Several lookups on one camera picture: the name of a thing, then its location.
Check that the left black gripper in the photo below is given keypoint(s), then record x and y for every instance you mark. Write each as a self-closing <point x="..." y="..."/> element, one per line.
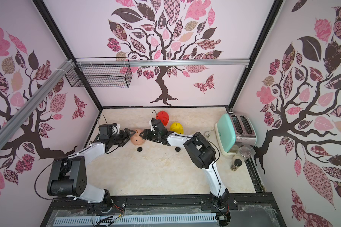
<point x="129" y="135"/>

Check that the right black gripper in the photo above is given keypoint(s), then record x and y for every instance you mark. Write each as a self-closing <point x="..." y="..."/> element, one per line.
<point x="152" y="135"/>

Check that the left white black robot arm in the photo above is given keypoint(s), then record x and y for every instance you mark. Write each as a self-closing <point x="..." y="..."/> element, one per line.
<point x="68" y="176"/>

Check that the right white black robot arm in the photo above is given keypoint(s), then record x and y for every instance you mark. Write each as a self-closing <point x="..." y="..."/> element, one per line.
<point x="200" y="151"/>

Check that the red piggy bank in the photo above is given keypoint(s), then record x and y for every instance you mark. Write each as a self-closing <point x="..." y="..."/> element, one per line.
<point x="163" y="117"/>

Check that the yellow piggy bank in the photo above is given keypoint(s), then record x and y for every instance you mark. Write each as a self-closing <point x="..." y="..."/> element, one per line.
<point x="177" y="128"/>

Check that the mint green toaster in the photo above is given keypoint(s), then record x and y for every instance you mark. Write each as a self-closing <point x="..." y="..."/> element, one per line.
<point x="234" y="130"/>

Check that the glass jar black lid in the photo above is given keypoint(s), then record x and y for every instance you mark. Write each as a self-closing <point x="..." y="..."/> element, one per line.
<point x="240" y="157"/>

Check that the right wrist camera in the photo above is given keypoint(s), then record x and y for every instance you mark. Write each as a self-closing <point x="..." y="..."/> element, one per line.
<point x="151" y="122"/>

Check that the black wire basket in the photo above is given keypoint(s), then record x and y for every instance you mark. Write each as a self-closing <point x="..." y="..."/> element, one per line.
<point x="102" y="72"/>

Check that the back aluminium rail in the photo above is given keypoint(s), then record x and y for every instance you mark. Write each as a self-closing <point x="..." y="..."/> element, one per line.
<point x="141" y="63"/>

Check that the aluminium rail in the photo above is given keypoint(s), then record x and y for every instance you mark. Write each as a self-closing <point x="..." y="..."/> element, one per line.
<point x="29" y="107"/>
<point x="141" y="63"/>

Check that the white cable duct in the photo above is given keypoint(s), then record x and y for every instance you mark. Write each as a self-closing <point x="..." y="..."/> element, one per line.
<point x="137" y="220"/>

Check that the left aluminium rail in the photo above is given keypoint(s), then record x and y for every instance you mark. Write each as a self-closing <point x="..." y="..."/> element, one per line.
<point x="29" y="107"/>

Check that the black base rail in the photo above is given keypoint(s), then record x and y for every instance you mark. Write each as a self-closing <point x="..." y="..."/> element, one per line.
<point x="207" y="202"/>

